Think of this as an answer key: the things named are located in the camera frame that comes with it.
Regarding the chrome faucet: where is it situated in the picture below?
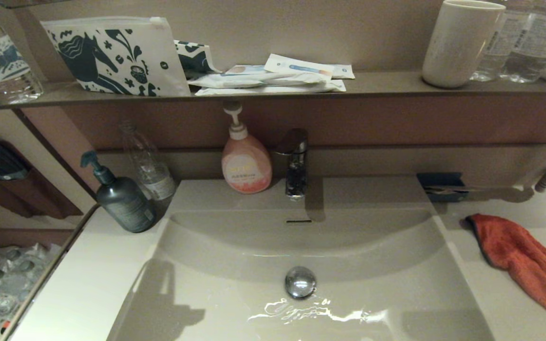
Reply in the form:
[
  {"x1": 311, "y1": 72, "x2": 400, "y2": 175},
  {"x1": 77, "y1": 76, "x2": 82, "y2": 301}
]
[{"x1": 274, "y1": 128, "x2": 309, "y2": 200}]

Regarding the orange fluffy cloth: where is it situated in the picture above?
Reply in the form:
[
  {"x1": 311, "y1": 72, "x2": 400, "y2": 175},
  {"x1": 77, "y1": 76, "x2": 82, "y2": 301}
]
[{"x1": 465, "y1": 214, "x2": 546, "y2": 332}]

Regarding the white sink basin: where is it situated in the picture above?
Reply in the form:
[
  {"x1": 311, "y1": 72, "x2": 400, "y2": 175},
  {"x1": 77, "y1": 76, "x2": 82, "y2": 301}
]
[{"x1": 3, "y1": 178, "x2": 546, "y2": 341}]

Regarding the pink soap pump bottle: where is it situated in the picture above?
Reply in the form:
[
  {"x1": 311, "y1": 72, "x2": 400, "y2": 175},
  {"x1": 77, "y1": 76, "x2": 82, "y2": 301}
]
[{"x1": 221, "y1": 102, "x2": 273, "y2": 195}]

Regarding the long white plastic packet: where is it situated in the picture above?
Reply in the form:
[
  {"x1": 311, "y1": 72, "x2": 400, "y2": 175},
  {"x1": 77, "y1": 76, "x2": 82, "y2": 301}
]
[{"x1": 188, "y1": 73, "x2": 335, "y2": 90}]

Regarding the white packet orange blue print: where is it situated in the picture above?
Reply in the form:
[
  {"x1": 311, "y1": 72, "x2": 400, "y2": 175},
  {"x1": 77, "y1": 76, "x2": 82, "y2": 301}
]
[{"x1": 225, "y1": 64, "x2": 273, "y2": 77}]

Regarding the white toothbrush packet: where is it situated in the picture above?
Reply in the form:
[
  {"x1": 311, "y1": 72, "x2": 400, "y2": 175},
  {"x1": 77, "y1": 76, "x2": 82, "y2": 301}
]
[{"x1": 264, "y1": 54, "x2": 335, "y2": 80}]

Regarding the chrome drain plug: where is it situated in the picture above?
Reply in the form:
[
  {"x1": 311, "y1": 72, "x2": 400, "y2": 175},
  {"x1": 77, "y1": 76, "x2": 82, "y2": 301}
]
[{"x1": 284, "y1": 266, "x2": 317, "y2": 300}]

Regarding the empty clear plastic bottle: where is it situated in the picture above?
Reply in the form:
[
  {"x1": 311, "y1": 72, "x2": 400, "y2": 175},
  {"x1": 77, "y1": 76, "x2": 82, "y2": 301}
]
[{"x1": 119, "y1": 121, "x2": 177, "y2": 204}]

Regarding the small folded blue print pouch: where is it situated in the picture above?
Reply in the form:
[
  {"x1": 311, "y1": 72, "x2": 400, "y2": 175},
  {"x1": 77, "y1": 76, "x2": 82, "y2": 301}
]
[{"x1": 173, "y1": 40, "x2": 222, "y2": 80}]

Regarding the dark green pump bottle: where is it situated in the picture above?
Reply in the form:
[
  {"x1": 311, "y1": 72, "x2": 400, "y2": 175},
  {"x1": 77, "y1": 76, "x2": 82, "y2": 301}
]
[{"x1": 80, "y1": 151, "x2": 156, "y2": 233}]

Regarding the dark soap tray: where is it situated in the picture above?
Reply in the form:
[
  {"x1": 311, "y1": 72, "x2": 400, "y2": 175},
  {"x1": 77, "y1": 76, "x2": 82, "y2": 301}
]
[{"x1": 416, "y1": 172, "x2": 469, "y2": 203}]

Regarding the white pouch blue horse print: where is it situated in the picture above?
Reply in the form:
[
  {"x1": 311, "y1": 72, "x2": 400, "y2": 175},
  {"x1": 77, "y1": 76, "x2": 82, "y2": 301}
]
[{"x1": 40, "y1": 17, "x2": 191, "y2": 97}]

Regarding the beige ceramic cup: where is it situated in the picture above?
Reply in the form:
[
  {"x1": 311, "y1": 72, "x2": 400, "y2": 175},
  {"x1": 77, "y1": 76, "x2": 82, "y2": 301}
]
[{"x1": 421, "y1": 0, "x2": 507, "y2": 90}]

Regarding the clear water bottle white label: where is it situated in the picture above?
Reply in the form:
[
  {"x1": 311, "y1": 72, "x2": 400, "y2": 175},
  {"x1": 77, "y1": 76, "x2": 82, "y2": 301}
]
[
  {"x1": 472, "y1": 0, "x2": 510, "y2": 82},
  {"x1": 500, "y1": 0, "x2": 546, "y2": 84}
]

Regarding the bag of clear plastic bottles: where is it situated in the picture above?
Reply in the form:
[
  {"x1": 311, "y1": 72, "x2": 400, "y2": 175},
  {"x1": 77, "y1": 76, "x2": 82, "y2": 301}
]
[{"x1": 0, "y1": 242, "x2": 63, "y2": 327}]

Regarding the water bottle blue horse label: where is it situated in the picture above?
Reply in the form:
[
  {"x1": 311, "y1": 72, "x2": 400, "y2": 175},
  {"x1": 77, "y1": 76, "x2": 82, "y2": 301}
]
[{"x1": 0, "y1": 0, "x2": 44, "y2": 105}]

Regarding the brown wall shelf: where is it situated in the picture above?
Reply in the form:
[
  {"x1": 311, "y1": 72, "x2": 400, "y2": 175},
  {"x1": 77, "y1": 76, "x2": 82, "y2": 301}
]
[{"x1": 0, "y1": 71, "x2": 546, "y2": 112}]

